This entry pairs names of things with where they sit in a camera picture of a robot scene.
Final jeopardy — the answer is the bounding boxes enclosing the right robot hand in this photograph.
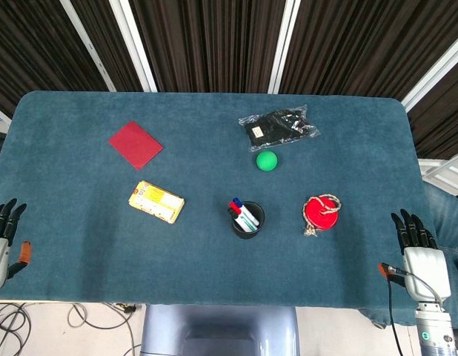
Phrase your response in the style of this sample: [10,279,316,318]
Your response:
[378,208,453,304]

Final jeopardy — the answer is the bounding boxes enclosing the markers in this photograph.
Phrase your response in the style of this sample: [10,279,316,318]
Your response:
[232,197,260,228]

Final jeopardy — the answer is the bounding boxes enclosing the black mesh pen cup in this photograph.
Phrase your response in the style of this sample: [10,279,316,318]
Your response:
[228,200,266,240]

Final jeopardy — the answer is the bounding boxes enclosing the red-capped white marker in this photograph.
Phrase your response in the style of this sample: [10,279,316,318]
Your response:
[229,202,256,230]

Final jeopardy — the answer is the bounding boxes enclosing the black-capped white marker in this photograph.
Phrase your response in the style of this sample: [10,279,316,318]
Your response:
[228,208,252,233]

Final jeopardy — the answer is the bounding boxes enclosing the yellow snack packet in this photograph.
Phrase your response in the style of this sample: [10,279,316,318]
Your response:
[127,179,186,225]

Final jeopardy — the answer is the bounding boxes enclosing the red square felt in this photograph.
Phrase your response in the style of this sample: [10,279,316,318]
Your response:
[107,120,165,172]

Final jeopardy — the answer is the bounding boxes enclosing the green ball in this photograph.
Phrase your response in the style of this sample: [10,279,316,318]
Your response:
[256,151,279,174]

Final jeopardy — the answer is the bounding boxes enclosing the blue table cloth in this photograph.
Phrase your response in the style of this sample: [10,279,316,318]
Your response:
[0,90,458,329]

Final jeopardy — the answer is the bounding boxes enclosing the clear bag with black item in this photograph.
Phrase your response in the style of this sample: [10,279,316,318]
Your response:
[238,104,322,153]

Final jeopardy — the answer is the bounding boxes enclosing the blue-grey robot torso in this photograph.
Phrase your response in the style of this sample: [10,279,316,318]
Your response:
[139,304,301,356]

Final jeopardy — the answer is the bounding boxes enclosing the dark brown curtain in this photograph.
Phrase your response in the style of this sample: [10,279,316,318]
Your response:
[0,0,458,159]

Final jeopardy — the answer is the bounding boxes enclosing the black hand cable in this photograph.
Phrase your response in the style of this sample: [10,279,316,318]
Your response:
[382,263,405,356]

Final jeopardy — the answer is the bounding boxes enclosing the black floor cable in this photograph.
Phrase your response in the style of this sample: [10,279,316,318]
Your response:
[0,302,30,356]

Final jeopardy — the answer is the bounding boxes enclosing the white metal frame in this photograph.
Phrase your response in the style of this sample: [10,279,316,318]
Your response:
[417,150,458,196]

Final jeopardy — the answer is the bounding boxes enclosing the red disc with rope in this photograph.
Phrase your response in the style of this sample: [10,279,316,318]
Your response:
[301,194,342,237]

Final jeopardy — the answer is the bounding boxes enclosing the grey floor cable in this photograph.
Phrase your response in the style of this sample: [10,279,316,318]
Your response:
[67,302,142,356]

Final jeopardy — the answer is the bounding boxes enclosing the wide white post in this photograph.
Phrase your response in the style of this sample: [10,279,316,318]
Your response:
[400,35,458,113]
[268,0,302,94]
[109,0,159,93]

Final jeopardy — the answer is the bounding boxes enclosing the thin white post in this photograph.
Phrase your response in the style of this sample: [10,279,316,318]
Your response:
[59,0,117,92]

